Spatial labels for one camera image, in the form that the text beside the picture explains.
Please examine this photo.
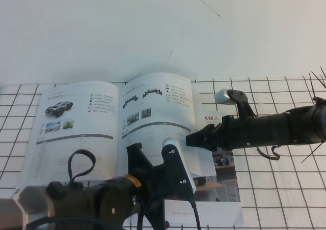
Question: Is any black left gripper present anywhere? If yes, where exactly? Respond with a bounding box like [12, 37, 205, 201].
[126, 142, 191, 230]

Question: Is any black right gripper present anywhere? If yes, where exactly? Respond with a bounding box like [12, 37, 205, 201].
[186, 115, 258, 151]

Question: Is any white product catalogue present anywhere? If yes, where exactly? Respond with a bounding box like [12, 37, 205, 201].
[16, 72, 217, 191]

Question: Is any closed brochure with photo cover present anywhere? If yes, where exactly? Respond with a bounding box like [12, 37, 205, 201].
[123, 110, 245, 227]

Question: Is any white cloth with black grid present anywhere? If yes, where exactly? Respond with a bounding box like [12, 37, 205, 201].
[0, 76, 326, 230]

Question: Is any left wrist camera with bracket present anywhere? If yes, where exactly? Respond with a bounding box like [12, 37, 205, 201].
[161, 137, 197, 194]

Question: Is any short looped black cable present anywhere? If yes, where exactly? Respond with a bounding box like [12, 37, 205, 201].
[67, 149, 97, 187]
[256, 145, 281, 161]

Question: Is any black cable tie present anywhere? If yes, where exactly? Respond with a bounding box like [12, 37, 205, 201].
[301, 140, 324, 164]
[309, 66, 326, 106]

